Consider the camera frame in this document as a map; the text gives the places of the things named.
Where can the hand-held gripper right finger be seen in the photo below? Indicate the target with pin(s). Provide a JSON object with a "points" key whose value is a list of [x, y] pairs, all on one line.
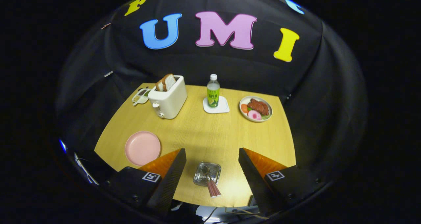
{"points": [[251, 181]]}

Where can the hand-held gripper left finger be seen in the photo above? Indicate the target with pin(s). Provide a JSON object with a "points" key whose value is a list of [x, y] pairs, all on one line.
{"points": [[171, 181]]}

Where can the perforated metal tray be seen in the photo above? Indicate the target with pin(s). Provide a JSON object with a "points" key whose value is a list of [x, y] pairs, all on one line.
{"points": [[199, 176]]}

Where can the pink round plate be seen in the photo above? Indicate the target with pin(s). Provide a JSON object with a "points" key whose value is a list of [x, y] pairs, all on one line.
{"points": [[142, 148]]}

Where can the white food plate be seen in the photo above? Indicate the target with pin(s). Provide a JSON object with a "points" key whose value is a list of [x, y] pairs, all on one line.
{"points": [[244, 117]]}

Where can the pink ham slice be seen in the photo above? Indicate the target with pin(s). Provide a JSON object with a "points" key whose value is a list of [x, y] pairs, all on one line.
{"points": [[254, 115]]}

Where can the orange carrot slice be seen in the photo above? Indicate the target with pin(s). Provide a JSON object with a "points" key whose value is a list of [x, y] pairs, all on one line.
{"points": [[244, 108]]}

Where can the brown meat piece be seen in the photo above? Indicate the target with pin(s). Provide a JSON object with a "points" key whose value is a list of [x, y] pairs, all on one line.
{"points": [[259, 106]]}

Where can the white square coaster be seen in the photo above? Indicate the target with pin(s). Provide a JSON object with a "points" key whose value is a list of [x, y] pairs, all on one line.
{"points": [[223, 109]]}

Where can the cream white toaster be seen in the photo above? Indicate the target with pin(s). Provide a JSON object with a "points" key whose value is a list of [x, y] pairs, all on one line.
{"points": [[171, 102]]}

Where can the dark computer monitor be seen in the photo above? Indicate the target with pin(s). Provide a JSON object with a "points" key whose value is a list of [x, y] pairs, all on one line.
{"points": [[86, 169]]}

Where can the divided white condiment dish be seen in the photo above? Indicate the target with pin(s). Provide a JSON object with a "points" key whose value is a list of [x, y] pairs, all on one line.
{"points": [[140, 96]]}

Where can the bread slice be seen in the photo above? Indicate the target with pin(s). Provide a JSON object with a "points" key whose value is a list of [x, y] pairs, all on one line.
{"points": [[160, 86], [169, 82]]}

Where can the green label drink bottle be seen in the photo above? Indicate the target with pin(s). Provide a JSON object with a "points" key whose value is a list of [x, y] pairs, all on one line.
{"points": [[213, 92]]}

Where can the white cloth clip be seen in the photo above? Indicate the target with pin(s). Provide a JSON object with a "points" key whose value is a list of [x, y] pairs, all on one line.
{"points": [[108, 73]]}

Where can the reddish cloth clip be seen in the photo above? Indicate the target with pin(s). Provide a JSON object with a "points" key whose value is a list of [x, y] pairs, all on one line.
{"points": [[105, 26]]}

